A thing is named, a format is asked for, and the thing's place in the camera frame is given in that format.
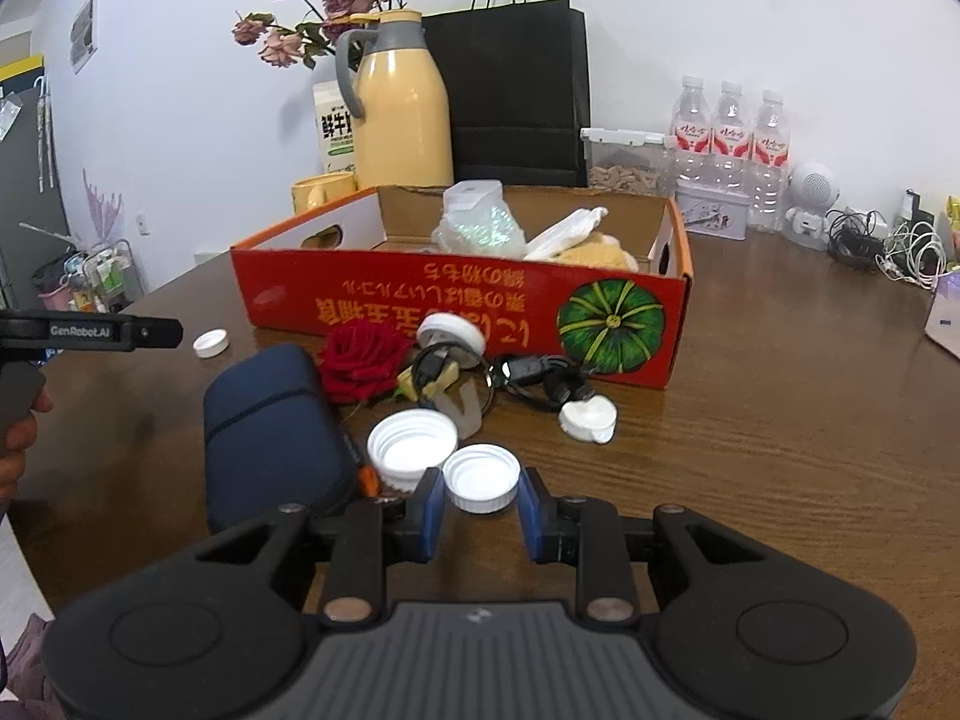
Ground yellow white plush toy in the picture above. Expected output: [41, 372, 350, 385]
[553, 232, 640, 273]

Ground black usb cable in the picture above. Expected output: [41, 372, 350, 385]
[410, 340, 596, 415]

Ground black paper bag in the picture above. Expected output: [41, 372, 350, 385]
[425, 0, 590, 187]

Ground white heart shaped lid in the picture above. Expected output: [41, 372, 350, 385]
[558, 395, 619, 445]

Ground tangled charger cables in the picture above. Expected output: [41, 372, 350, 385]
[821, 187, 950, 295]

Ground clear snack container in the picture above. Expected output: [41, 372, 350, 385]
[581, 127, 675, 197]

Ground yellow thermos jug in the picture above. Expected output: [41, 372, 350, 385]
[335, 8, 454, 188]

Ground navy blue zip case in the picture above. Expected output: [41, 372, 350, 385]
[203, 343, 358, 533]

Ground water bottle right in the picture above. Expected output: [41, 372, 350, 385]
[748, 89, 791, 232]

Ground white robot toy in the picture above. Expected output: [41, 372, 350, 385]
[781, 161, 839, 252]

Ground yellow mug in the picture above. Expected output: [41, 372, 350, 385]
[291, 171, 356, 215]

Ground storage rack with items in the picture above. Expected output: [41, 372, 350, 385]
[31, 239, 146, 314]

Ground white lidded small jar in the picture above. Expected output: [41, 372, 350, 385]
[397, 312, 494, 440]

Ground large white jar lid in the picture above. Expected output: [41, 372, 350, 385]
[366, 408, 459, 493]

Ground purple tissue pack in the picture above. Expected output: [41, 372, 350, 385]
[924, 283, 960, 358]

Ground white milk carton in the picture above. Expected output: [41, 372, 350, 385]
[313, 82, 355, 174]

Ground small white cap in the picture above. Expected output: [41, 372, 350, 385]
[192, 328, 229, 359]

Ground water bottle middle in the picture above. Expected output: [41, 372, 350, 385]
[711, 82, 752, 192]

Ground colourful snack packet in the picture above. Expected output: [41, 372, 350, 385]
[944, 195, 960, 260]

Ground red cardboard box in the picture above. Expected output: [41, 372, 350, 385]
[231, 187, 693, 388]

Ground person left hand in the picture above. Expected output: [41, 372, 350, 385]
[0, 388, 53, 507]

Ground translucent plastic container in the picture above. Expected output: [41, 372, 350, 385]
[439, 179, 503, 234]

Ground red rose flower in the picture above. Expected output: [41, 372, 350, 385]
[317, 320, 412, 405]

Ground white cloth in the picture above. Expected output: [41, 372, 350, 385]
[524, 206, 608, 262]

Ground iridescent plastic bag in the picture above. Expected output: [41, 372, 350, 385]
[431, 193, 527, 260]

